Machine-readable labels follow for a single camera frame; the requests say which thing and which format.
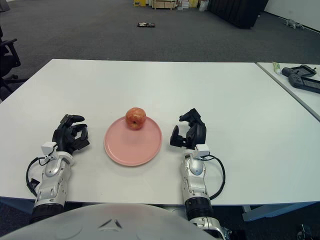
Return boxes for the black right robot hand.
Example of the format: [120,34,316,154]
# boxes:
[169,108,208,152]

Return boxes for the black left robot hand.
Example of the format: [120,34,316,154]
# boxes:
[51,114,91,154]

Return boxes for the red yellow apple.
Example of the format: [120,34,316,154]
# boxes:
[125,107,147,130]

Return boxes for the pink round plate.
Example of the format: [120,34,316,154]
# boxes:
[104,116,164,167]

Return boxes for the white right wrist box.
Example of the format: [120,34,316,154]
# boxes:
[195,143,211,158]

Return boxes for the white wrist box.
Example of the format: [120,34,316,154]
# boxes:
[195,143,211,158]
[41,141,58,158]

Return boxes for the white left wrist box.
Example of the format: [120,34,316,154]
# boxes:
[41,141,58,158]

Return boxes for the grey robot torso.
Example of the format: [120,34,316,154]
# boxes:
[0,202,216,240]

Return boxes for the black office chair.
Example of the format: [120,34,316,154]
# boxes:
[0,24,28,98]

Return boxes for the black handheld controller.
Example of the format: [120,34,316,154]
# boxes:
[281,64,318,78]
[287,73,320,95]

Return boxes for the black partition curtain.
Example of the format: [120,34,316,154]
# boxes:
[207,0,270,30]

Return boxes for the wooden pallet crate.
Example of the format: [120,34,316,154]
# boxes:
[152,0,178,10]

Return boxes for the grey robot dog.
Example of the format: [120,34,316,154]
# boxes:
[283,18,305,29]

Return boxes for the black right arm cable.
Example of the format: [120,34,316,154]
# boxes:
[202,154,227,201]

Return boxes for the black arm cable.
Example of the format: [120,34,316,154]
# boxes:
[26,156,48,198]
[202,154,227,201]

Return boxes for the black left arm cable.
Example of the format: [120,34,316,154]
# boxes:
[26,156,48,198]

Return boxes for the blue table frame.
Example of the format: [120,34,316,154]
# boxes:
[0,196,320,222]

